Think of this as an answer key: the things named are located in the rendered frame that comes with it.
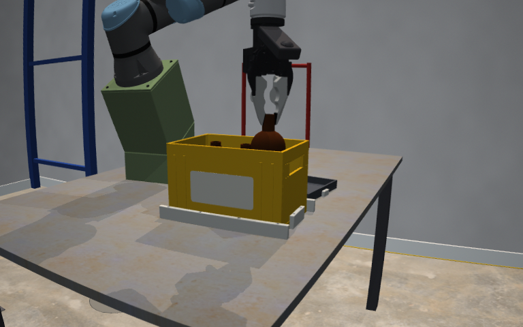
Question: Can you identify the brown glass bottle with beige label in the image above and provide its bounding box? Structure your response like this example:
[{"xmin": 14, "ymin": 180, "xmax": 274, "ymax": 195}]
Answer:
[{"xmin": 251, "ymin": 114, "xmax": 286, "ymax": 152}]

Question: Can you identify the yellow crate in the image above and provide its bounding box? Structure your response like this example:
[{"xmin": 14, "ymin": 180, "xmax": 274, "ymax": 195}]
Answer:
[{"xmin": 168, "ymin": 134, "xmax": 309, "ymax": 224}]

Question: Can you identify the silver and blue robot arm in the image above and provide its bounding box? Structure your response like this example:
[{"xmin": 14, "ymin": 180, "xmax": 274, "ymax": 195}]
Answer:
[{"xmin": 101, "ymin": 0, "xmax": 301, "ymax": 87}]

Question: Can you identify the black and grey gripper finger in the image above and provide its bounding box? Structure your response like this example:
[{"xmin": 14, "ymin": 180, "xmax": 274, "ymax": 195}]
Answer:
[
  {"xmin": 247, "ymin": 60, "xmax": 267, "ymax": 125},
  {"xmin": 270, "ymin": 62, "xmax": 294, "ymax": 125}
]

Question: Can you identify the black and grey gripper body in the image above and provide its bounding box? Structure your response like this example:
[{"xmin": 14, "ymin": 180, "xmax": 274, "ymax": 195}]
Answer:
[{"xmin": 242, "ymin": 17, "xmax": 289, "ymax": 76}]

